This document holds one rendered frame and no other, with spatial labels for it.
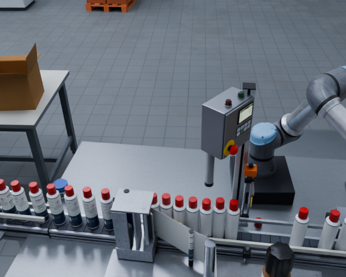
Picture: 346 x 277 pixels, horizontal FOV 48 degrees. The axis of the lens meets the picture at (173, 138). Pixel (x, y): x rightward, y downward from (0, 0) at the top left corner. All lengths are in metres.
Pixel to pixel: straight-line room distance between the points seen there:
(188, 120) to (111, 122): 0.78
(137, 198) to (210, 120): 0.39
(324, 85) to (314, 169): 0.72
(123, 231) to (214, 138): 0.47
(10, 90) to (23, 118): 0.20
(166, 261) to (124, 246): 0.17
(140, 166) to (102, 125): 1.94
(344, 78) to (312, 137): 0.85
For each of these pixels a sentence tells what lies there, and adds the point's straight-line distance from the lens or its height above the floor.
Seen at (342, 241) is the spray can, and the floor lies 0.96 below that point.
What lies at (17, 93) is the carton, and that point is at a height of 0.91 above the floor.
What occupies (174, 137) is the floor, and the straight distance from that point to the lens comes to 3.70.
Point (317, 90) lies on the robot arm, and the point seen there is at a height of 1.45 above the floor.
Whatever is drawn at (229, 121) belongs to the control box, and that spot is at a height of 1.44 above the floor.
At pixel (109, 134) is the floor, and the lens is 3.80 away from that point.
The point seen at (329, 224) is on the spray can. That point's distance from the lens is 1.56.
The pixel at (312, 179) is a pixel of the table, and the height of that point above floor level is 0.83.
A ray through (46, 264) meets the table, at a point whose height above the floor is 0.83.
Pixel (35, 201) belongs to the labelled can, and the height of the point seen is 1.01.
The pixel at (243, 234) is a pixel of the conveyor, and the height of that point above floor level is 0.88.
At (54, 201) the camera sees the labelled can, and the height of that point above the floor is 1.02.
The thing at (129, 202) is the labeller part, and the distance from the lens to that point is 1.41.
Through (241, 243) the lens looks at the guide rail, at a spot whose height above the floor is 0.91.
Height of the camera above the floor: 2.13
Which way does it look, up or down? 35 degrees down
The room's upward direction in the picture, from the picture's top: 1 degrees counter-clockwise
